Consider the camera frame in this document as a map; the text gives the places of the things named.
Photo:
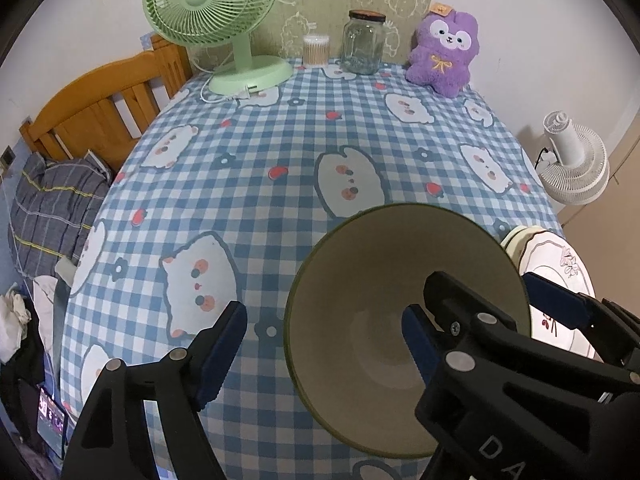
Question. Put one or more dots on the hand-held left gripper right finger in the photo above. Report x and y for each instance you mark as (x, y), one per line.
(417, 345)

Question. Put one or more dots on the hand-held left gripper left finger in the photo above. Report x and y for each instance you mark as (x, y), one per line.
(215, 360)

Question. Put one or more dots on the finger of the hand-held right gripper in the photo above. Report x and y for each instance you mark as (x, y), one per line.
(550, 297)
(500, 385)

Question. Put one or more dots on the white plate with red print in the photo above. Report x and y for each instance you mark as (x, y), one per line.
(555, 260)

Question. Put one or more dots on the cream yellow floral plate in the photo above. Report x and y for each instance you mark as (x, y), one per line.
(515, 240)

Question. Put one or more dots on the green rimmed cream bowl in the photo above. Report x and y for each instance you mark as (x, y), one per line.
(360, 270)

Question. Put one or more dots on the white desk fan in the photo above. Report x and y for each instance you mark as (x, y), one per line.
(575, 170)

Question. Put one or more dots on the lit phone screen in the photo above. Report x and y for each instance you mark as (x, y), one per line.
(50, 420)

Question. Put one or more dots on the blue checkered tablecloth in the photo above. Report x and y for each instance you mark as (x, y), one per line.
(250, 185)

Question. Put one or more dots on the dark clothes pile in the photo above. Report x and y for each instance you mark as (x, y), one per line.
(22, 390)

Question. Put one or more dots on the white crumpled cloth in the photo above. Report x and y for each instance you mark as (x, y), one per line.
(12, 325)

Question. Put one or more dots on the grey plaid quilt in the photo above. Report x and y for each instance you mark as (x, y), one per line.
(55, 210)

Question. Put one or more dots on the purple plush toy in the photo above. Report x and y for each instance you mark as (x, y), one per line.
(442, 55)

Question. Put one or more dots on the wooden bed headboard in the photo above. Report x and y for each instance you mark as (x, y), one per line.
(90, 110)

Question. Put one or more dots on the glass jar with dark lid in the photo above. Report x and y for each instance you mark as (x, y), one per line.
(362, 45)

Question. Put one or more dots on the cotton swab container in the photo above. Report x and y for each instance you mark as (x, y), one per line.
(316, 52)

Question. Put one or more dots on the green desk fan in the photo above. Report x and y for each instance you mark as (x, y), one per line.
(210, 5)

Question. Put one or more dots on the wall socket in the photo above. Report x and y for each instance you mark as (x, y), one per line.
(6, 156)

